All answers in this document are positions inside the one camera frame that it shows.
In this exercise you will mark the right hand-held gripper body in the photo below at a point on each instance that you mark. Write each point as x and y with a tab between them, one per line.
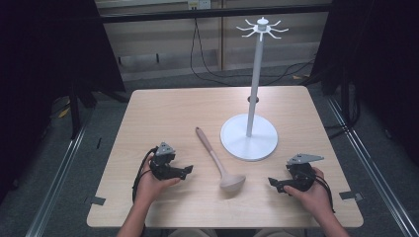
301	174

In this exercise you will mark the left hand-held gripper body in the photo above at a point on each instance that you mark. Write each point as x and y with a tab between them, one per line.
161	166

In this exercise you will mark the wooden ladle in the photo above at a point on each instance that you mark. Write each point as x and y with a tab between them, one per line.
232	181

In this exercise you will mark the white hook stand rack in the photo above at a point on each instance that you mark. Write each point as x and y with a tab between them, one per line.
248	138

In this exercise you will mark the person's left hand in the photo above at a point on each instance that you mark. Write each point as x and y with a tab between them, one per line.
151	187

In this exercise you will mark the person's right hand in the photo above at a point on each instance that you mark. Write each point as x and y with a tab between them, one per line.
313	199

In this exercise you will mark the yellow floor tape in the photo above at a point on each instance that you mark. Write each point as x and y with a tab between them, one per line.
64	112
300	77

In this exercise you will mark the black metal stand leg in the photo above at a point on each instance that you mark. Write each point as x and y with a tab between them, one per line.
75	112

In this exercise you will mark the black curtain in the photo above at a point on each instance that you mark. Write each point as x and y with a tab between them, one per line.
378	65
39	65

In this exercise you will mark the black horizontal bar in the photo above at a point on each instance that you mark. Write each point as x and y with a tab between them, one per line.
197	14

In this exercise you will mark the grey table bracket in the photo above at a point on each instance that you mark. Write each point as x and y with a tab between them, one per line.
97	200
351	196

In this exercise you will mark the metal floor rail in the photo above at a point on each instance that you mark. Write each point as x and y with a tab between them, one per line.
56	184
372	171

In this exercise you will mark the white wall outlet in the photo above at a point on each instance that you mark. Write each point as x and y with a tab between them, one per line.
199	4

